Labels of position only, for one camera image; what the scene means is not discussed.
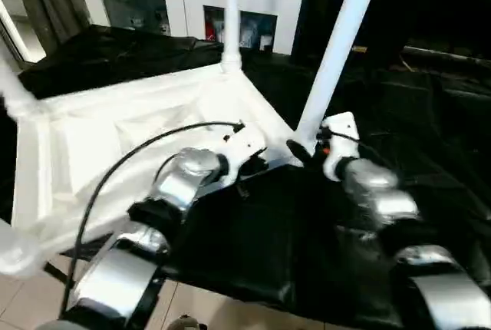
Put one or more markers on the grey curtain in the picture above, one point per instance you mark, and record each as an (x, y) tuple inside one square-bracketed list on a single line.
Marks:
[(53, 0)]

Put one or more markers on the black mat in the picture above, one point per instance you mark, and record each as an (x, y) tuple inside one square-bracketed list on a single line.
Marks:
[(134, 53)]

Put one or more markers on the white plastic table top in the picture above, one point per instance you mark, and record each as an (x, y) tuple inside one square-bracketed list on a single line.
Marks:
[(115, 115)]

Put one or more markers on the dark metal rod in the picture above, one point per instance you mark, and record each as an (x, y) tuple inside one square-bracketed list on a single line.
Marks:
[(441, 55)]

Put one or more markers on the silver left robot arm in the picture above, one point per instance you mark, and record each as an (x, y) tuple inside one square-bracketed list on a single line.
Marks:
[(184, 180)]

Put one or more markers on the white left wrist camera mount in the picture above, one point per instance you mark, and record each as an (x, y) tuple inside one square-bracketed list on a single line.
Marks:
[(245, 142)]

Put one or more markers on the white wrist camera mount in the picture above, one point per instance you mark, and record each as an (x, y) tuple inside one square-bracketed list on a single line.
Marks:
[(245, 142), (345, 126)]

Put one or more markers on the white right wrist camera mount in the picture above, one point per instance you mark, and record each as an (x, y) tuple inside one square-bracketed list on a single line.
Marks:
[(345, 126)]

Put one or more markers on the black metal stand leg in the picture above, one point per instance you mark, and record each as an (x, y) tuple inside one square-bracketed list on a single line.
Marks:
[(57, 272)]

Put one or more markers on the dark blue fabric panel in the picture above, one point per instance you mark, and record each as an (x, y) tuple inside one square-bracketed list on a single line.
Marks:
[(305, 7)]

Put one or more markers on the white plastic table leg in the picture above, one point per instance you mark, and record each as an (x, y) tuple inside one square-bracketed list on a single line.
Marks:
[(337, 38), (232, 11), (13, 92), (15, 249)]

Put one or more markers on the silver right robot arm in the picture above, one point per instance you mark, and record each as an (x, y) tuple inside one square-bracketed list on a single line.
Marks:
[(387, 195)]

